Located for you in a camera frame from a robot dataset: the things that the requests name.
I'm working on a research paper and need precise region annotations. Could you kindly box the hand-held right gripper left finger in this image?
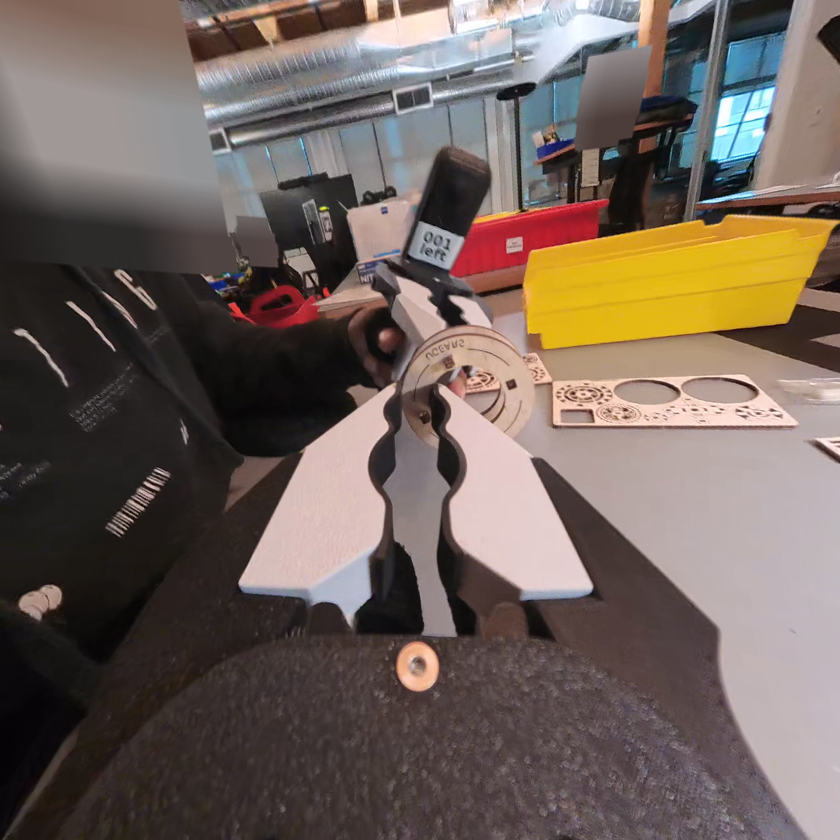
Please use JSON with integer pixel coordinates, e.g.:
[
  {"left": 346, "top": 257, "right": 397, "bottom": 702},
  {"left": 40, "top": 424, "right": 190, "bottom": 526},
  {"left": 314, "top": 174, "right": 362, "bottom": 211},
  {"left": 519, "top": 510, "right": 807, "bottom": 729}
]
[{"left": 238, "top": 384, "right": 401, "bottom": 626}]

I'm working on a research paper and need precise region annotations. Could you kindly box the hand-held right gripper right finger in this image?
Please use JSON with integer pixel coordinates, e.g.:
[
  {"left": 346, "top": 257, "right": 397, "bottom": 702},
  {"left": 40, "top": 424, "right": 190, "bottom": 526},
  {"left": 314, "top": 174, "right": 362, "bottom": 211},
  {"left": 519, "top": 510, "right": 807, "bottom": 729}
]
[{"left": 435, "top": 386, "right": 595, "bottom": 606}]

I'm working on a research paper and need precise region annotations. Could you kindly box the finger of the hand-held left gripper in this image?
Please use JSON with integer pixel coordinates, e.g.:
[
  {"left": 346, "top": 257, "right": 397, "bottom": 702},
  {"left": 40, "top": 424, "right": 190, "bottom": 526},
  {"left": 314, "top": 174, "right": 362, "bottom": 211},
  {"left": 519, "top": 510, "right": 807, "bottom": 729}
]
[
  {"left": 448, "top": 297, "right": 494, "bottom": 328},
  {"left": 394, "top": 287, "right": 450, "bottom": 343}
]

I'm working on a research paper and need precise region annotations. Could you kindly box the wooden ring base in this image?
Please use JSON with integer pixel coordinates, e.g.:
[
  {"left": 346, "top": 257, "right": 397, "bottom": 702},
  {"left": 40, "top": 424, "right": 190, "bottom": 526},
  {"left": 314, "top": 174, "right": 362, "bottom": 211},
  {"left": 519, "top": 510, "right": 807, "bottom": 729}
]
[{"left": 400, "top": 331, "right": 536, "bottom": 451}]

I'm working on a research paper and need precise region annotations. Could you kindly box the laser-cut wooden parts sheet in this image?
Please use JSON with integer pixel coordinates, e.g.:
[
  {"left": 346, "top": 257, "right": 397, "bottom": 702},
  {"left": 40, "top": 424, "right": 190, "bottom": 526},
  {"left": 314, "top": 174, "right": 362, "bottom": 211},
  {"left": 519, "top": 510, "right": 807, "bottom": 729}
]
[
  {"left": 551, "top": 374, "right": 800, "bottom": 429},
  {"left": 465, "top": 352, "right": 554, "bottom": 399}
]

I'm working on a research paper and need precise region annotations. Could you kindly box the person's left forearm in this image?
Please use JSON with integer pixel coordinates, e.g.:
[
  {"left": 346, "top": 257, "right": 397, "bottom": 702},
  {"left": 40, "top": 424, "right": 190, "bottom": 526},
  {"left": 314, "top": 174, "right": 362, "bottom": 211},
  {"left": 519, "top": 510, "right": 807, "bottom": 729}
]
[{"left": 190, "top": 298, "right": 368, "bottom": 458}]

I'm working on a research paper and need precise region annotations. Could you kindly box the person's left hand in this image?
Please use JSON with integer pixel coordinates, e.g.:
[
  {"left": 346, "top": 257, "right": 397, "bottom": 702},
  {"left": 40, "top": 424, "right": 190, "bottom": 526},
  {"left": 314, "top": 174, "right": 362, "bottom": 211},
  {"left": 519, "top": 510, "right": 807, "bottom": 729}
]
[{"left": 348, "top": 305, "right": 408, "bottom": 389}]

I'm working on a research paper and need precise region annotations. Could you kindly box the wooden side table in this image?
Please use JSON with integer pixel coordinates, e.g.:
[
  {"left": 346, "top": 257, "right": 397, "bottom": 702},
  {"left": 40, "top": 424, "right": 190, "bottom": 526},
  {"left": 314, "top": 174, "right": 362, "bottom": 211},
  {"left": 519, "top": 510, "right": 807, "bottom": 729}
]
[{"left": 331, "top": 262, "right": 527, "bottom": 317}]

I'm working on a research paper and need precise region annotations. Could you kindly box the white cardboard box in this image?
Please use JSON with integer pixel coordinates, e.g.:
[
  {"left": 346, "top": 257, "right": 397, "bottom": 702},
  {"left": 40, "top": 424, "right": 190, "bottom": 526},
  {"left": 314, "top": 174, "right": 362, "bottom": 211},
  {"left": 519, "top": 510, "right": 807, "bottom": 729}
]
[{"left": 346, "top": 200, "right": 421, "bottom": 265}]

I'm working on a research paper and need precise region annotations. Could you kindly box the red plastic bin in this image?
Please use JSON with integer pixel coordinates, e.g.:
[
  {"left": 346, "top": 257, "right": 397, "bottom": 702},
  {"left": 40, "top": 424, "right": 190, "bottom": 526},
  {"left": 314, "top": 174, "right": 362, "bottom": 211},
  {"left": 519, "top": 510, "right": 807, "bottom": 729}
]
[{"left": 451, "top": 199, "right": 610, "bottom": 278}]

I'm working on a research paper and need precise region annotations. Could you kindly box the wooden table with black legs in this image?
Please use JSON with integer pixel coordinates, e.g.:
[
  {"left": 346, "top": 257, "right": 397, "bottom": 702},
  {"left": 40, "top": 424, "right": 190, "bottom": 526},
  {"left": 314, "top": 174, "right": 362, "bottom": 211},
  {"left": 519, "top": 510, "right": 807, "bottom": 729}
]
[{"left": 696, "top": 184, "right": 840, "bottom": 212}]

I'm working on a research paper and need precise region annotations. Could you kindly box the clear plastic parts bag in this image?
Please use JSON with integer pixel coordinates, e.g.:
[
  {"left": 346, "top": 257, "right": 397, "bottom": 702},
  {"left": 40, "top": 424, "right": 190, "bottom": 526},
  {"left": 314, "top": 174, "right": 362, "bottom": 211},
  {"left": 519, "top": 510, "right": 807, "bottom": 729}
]
[{"left": 777, "top": 377, "right": 840, "bottom": 403}]

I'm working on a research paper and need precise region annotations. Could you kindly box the silver ventilation duct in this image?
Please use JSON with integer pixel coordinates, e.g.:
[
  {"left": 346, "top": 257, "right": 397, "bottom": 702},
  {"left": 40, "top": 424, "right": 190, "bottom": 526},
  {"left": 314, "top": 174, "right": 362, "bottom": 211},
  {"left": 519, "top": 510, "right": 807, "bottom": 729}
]
[
  {"left": 203, "top": 92, "right": 519, "bottom": 150},
  {"left": 193, "top": 13, "right": 641, "bottom": 110}
]

